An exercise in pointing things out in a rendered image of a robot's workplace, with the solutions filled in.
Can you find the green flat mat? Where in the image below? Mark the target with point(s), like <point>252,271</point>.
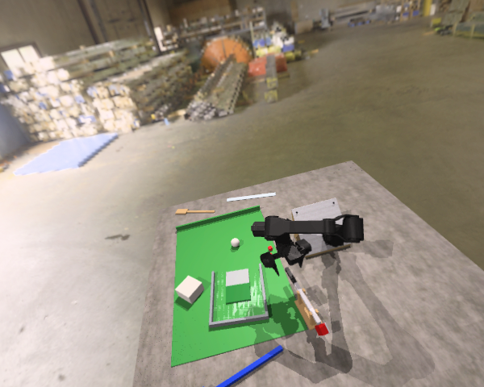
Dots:
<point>206,248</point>

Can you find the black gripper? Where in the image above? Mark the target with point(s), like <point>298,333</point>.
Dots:
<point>268,260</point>

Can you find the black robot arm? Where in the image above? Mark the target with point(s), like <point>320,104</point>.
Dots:
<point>275,228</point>

